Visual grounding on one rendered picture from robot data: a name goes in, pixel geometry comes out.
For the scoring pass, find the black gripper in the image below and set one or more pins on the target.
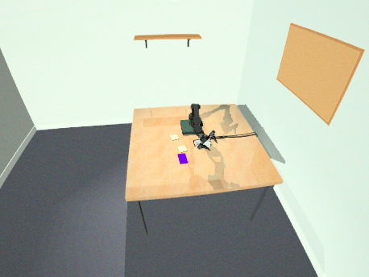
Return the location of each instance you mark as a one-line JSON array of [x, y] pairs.
[[211, 134]]

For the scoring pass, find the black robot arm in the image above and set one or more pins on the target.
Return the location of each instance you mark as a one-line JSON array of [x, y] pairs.
[[196, 121]]

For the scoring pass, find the purple rectangular block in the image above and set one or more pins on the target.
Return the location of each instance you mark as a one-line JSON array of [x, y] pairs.
[[182, 158]]

